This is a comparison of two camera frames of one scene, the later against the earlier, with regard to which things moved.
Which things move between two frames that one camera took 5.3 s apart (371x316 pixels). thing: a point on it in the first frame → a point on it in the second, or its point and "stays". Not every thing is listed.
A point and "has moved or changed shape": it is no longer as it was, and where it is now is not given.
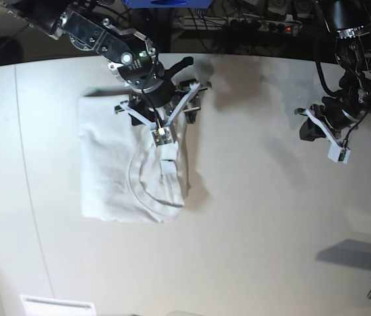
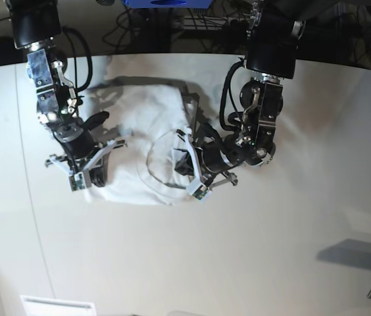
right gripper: (335, 116) → (216, 156)
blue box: (168, 4) stays
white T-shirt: (124, 175) has moved or changed shape
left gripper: (158, 91) → (75, 139)
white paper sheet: (33, 305) stays
